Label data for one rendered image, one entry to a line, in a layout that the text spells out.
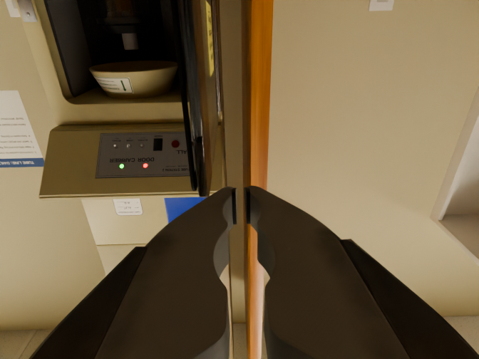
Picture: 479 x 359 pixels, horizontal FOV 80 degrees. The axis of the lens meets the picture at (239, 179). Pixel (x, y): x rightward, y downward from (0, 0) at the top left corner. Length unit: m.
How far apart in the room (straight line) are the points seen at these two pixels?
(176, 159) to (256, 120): 0.16
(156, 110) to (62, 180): 0.21
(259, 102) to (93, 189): 0.32
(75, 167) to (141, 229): 0.23
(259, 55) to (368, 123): 0.73
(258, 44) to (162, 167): 0.26
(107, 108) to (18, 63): 0.61
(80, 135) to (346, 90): 0.80
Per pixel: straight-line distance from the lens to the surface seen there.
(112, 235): 0.76
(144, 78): 0.60
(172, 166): 0.53
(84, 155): 0.59
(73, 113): 0.64
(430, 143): 1.28
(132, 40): 0.67
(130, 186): 0.54
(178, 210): 0.54
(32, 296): 1.81
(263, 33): 0.46
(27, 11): 0.63
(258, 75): 0.46
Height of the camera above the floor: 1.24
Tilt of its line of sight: 29 degrees up
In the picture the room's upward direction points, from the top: 179 degrees clockwise
